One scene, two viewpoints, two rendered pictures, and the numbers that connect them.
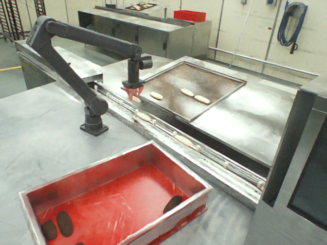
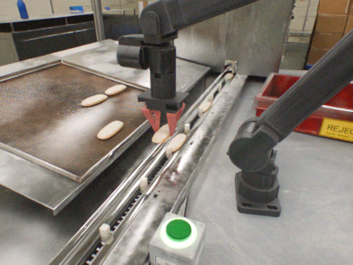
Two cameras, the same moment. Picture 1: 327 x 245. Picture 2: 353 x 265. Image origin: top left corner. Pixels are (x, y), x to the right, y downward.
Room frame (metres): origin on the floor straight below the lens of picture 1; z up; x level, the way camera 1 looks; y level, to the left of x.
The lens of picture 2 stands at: (1.35, 0.68, 1.23)
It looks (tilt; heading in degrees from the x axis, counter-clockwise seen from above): 28 degrees down; 247
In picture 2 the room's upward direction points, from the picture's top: straight up
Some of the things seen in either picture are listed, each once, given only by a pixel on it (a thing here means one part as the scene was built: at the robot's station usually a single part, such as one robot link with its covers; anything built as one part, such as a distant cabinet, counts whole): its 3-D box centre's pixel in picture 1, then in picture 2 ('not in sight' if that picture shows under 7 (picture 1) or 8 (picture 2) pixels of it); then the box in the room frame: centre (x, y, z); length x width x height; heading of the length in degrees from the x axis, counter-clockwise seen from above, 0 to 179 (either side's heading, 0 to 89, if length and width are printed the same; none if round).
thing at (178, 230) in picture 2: not in sight; (178, 231); (1.23, 0.42, 0.90); 0.04 x 0.04 x 0.02
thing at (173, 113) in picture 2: (132, 91); (166, 116); (1.15, 0.17, 0.97); 0.07 x 0.07 x 0.09; 45
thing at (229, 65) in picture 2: not in sight; (230, 66); (0.58, -0.40, 0.89); 0.06 x 0.01 x 0.06; 135
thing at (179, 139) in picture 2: (143, 116); (177, 141); (1.09, 0.10, 0.86); 0.10 x 0.04 x 0.01; 45
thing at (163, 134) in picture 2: (134, 98); (164, 131); (1.15, 0.16, 0.93); 0.10 x 0.04 x 0.01; 45
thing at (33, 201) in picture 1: (120, 201); (332, 105); (0.51, 0.12, 0.87); 0.49 x 0.34 x 0.10; 130
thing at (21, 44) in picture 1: (51, 58); not in sight; (1.91, 0.92, 0.89); 1.25 x 0.18 x 0.09; 45
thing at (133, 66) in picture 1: (134, 65); (159, 58); (1.15, 0.16, 1.10); 0.07 x 0.06 x 0.07; 130
